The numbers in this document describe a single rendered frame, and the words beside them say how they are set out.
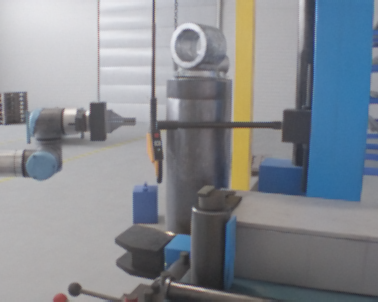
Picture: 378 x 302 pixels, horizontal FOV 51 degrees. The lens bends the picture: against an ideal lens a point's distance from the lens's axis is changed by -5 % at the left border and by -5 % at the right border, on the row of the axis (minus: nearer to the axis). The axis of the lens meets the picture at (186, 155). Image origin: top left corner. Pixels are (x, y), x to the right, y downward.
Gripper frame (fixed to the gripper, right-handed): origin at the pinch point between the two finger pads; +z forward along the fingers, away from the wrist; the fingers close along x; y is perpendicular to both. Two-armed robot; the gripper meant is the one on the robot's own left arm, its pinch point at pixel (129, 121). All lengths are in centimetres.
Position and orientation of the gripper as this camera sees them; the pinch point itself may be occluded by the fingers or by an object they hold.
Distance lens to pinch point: 140.0
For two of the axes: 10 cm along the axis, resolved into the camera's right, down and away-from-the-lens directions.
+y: -0.3, -1.9, 9.8
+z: 10.0, 0.1, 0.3
